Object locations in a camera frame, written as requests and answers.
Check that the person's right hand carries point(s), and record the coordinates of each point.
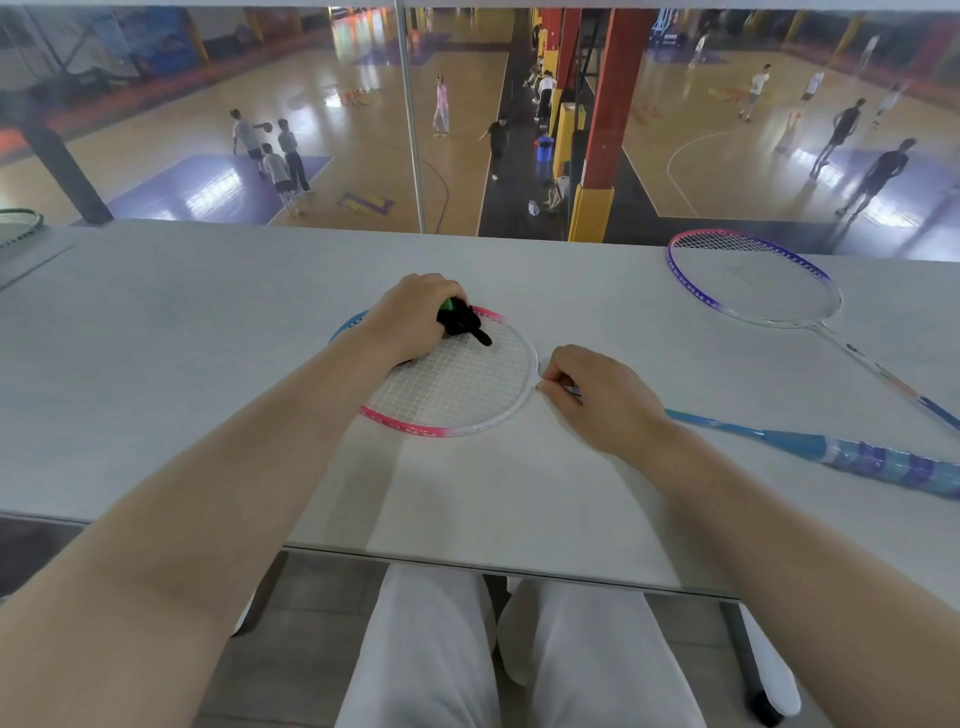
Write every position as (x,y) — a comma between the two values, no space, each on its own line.
(607,405)

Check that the person's left hand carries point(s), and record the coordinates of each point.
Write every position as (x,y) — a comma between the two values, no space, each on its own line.
(409,319)

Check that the green black cleaning cloth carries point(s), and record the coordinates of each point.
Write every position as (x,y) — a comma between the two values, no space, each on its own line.
(461,319)

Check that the pink blue badminton racket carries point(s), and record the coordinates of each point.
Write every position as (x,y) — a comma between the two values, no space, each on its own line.
(457,382)

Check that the purple pink badminton racket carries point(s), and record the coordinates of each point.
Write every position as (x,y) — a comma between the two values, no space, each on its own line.
(754,277)

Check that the person's left forearm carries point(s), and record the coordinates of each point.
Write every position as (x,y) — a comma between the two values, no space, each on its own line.
(172,540)

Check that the person's right forearm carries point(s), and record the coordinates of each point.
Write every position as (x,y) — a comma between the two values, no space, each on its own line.
(810,592)

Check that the person's white trousers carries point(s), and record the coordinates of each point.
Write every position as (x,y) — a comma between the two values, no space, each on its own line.
(427,660)

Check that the green badminton racket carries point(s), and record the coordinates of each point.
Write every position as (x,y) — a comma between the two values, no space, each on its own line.
(16,225)

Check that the metal window mullion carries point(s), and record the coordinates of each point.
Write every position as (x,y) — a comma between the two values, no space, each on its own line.
(411,120)

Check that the group of distant people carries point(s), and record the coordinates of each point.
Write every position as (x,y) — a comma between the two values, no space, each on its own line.
(441,109)

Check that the blue bin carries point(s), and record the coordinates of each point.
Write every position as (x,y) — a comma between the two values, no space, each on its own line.
(545,148)

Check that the red pillar with yellow base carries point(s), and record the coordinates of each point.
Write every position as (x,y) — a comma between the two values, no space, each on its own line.
(604,112)

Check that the white table leg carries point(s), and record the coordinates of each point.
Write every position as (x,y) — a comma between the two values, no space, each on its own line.
(769,667)
(255,600)

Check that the yellow padded post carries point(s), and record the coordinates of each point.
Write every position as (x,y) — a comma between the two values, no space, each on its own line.
(564,139)

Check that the dark hoop post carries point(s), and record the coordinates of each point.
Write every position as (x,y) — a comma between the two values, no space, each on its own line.
(60,165)

